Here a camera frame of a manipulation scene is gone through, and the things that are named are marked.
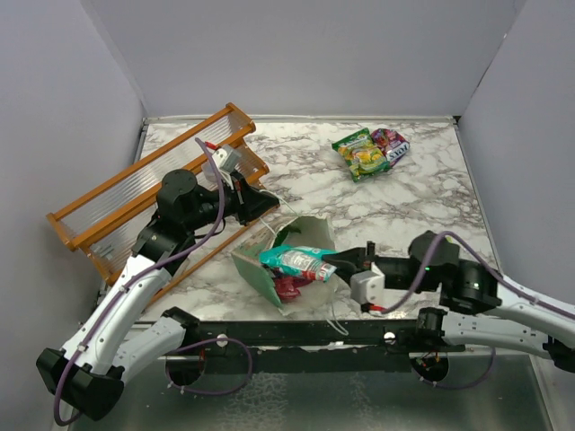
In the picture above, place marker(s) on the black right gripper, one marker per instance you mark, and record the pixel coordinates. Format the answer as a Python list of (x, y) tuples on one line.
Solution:
[(353, 260)]

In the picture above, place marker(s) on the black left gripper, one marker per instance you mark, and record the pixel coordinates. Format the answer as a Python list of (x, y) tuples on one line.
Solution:
[(249, 202)]

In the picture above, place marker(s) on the teal snack packet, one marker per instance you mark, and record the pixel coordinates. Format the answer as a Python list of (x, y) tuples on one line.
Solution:
[(298, 261)]

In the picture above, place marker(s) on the green paper gift bag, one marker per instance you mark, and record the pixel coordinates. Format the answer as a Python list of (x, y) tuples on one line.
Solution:
[(296, 230)]

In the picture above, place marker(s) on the green snack packet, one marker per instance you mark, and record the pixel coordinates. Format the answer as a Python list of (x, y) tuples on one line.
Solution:
[(362, 156)]

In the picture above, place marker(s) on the pink purple snack packet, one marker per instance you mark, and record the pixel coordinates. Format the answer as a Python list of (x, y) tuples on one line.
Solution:
[(392, 144)]

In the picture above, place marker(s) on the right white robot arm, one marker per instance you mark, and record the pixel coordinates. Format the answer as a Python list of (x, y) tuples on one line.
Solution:
[(477, 304)]

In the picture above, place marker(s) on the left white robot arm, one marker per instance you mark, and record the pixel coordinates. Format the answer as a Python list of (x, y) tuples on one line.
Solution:
[(89, 372)]

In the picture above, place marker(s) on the orange wooden rack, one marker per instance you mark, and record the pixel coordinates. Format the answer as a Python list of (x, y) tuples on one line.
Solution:
[(104, 223)]

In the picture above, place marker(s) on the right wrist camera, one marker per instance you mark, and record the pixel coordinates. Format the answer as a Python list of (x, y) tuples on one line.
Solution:
[(367, 289)]

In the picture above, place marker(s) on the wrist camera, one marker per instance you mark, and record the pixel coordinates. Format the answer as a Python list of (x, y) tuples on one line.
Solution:
[(226, 158), (367, 289)]

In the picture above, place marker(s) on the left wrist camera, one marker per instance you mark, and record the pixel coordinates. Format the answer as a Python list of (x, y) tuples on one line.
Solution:
[(226, 158)]

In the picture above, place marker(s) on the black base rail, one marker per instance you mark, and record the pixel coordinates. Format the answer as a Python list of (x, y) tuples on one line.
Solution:
[(295, 347)]

